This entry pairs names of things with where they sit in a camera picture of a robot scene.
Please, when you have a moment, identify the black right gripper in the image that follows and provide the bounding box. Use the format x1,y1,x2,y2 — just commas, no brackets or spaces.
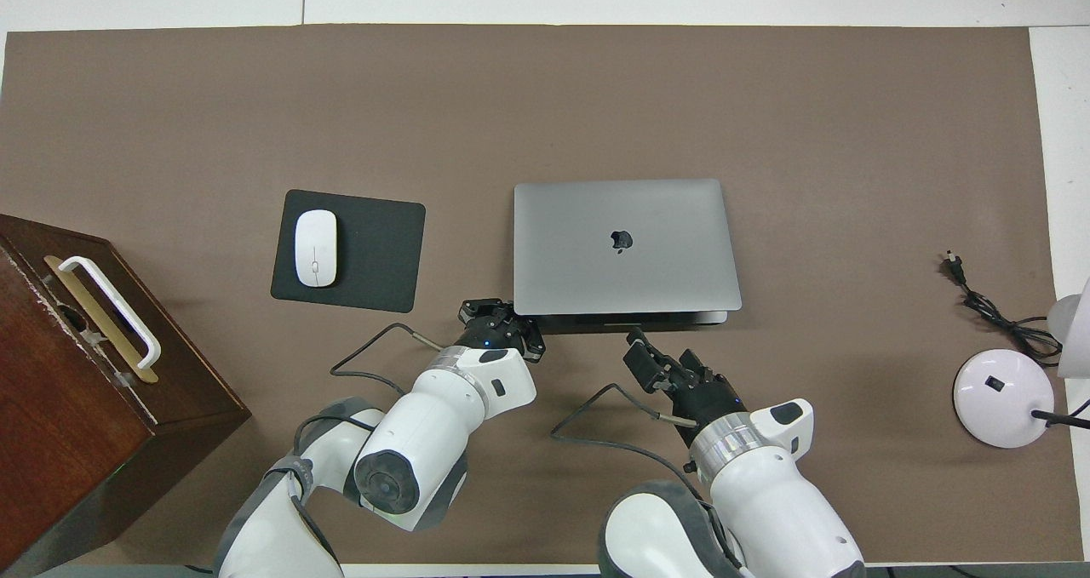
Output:
622,327,743,431

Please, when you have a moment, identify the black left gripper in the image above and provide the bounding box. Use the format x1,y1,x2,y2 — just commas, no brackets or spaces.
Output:
454,298,547,364

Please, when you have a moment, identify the grey Apple laptop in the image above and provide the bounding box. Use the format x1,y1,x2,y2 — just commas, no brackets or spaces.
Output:
513,179,743,332

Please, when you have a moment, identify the black mouse pad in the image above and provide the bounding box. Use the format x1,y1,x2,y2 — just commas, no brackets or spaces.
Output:
271,189,427,314

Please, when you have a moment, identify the white computer mouse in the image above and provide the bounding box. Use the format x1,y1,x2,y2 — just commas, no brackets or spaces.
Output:
295,209,339,289

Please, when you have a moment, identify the brown table mat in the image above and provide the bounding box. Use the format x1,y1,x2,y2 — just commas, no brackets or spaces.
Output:
0,25,1084,566

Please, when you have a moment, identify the white desk lamp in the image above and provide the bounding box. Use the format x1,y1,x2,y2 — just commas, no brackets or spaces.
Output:
953,276,1090,449

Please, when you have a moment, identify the dark brown wooden box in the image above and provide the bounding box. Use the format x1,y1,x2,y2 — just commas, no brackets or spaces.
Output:
0,214,252,577

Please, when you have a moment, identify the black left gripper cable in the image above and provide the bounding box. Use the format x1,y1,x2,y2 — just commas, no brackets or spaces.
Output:
330,323,444,396

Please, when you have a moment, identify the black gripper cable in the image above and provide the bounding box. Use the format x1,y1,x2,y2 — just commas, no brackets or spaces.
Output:
330,323,444,396
550,382,712,501

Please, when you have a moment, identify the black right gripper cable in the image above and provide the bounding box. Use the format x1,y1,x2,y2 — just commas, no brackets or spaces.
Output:
550,382,712,501

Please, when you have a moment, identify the black lamp power cable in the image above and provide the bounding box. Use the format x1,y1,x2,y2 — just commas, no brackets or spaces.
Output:
945,252,1065,366

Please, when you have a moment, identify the gold handle plate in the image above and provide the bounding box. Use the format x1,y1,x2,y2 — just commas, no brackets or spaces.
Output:
43,255,160,385

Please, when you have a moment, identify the white box handle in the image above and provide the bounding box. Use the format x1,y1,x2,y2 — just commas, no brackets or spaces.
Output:
58,255,163,370

